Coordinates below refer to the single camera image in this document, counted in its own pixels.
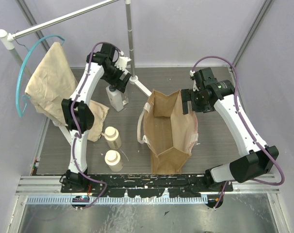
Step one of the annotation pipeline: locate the beige cloth garment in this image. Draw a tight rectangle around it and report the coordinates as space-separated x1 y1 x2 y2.
24 41 110 142

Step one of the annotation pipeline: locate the white bottle with dark cap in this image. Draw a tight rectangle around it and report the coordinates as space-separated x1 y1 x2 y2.
106 85 124 112

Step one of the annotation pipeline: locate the beige bottle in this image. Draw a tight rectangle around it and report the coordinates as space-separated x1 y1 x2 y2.
104 150 123 172
104 126 122 150

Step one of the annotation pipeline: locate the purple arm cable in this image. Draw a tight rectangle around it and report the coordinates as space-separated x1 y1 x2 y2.
71 42 118 210
192 55 285 209

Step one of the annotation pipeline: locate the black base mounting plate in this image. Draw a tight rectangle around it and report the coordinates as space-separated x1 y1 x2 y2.
59 173 233 198

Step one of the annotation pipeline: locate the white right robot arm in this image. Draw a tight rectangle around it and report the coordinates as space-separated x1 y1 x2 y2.
181 67 279 191

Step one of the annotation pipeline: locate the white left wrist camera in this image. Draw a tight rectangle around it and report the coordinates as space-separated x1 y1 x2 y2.
114 51 131 71

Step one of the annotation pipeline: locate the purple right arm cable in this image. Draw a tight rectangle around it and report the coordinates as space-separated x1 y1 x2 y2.
192 55 285 209

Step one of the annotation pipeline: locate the beige bottle upper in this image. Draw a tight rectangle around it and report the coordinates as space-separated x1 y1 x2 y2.
104 126 122 150

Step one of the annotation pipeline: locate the beige bottle lower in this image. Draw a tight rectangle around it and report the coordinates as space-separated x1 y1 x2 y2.
104 150 123 172

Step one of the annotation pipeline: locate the metal clothes rack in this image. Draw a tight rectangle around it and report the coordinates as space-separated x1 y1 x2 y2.
0 0 153 146

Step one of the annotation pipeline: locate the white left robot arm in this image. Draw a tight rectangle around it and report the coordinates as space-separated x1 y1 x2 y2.
61 42 131 192

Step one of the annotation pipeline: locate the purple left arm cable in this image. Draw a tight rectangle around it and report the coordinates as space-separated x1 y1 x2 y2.
71 42 118 210

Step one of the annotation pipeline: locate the brown canvas tote bag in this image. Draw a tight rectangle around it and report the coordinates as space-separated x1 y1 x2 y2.
137 90 198 175

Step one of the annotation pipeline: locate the clear glass perfume bottle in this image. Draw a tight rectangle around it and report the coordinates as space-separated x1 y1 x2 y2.
121 93 129 106

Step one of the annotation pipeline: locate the teal clothes hanger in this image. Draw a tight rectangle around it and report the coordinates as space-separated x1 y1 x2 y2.
16 35 65 118

